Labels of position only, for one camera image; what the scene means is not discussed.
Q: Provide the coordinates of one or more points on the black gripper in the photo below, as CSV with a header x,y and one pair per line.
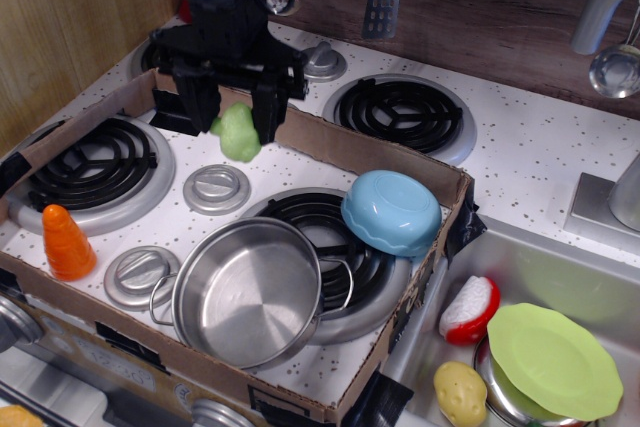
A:
x,y
271,69

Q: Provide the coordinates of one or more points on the light green toy broccoli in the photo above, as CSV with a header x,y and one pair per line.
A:
x,y
239,140

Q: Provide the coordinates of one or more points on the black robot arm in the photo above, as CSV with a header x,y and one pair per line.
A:
x,y
228,44

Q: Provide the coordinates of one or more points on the stainless steel pot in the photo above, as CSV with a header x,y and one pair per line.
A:
x,y
249,294

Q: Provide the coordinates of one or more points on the silver back stove knob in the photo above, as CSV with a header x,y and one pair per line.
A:
x,y
324,64

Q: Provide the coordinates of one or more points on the silver stove knob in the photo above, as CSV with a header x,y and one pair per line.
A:
x,y
139,275
216,190
324,64

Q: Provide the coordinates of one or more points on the back left stove burner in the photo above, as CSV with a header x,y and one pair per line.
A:
x,y
145,57

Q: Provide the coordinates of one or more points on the stove burner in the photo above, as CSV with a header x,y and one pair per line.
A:
x,y
145,57
408,110
360,284
108,179

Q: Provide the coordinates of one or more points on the silver centre stove knob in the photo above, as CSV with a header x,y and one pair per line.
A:
x,y
216,190

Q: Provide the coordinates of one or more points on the front left stove burner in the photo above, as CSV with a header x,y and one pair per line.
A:
x,y
108,179

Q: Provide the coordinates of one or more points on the hanging metal spatula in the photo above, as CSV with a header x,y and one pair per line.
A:
x,y
380,19

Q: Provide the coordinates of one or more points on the back right stove burner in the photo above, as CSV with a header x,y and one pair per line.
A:
x,y
408,110

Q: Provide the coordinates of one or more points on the light blue plastic bowl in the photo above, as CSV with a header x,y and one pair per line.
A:
x,y
392,212

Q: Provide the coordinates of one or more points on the silver front stove knob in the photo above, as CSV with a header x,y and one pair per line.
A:
x,y
139,275

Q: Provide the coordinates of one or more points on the orange toy carrot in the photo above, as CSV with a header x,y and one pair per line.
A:
x,y
68,251

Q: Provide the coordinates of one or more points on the front right stove burner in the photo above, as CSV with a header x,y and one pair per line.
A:
x,y
360,284

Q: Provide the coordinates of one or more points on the brown cardboard fence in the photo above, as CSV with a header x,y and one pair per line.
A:
x,y
90,336

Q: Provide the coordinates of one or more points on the silver left edge knob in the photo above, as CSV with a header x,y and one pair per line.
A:
x,y
17,326

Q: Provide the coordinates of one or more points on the silver oven front knob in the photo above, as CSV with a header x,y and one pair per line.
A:
x,y
209,413

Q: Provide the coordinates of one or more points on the red white toy food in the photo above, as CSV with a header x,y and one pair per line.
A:
x,y
465,321

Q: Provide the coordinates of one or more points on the yellow toy potato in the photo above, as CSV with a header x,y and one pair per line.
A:
x,y
461,394

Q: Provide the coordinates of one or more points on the hanging metal ladle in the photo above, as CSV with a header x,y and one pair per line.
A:
x,y
614,71

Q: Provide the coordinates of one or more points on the silver sink faucet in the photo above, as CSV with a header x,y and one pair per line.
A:
x,y
603,210

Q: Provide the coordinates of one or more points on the orange toy at corner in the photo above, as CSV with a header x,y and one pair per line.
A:
x,y
18,416

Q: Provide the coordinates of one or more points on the metal bowl in sink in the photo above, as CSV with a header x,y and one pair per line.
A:
x,y
509,404

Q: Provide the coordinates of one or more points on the light green plastic plate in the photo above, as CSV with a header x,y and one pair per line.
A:
x,y
555,362

